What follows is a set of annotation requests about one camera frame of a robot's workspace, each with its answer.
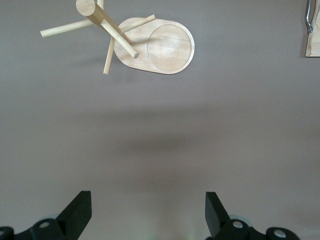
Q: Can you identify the metal cutting board handle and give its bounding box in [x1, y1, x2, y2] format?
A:
[304, 0, 314, 34]

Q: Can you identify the bamboo cutting board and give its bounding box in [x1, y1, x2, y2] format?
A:
[304, 0, 320, 58]

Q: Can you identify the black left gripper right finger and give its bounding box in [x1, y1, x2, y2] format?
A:
[205, 191, 301, 240]

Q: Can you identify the brown table cover sheet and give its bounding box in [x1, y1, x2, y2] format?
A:
[0, 0, 320, 240]

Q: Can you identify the wooden cup rack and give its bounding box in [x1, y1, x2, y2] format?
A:
[39, 0, 195, 76]

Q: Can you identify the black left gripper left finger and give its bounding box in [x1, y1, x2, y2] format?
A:
[0, 190, 92, 240]

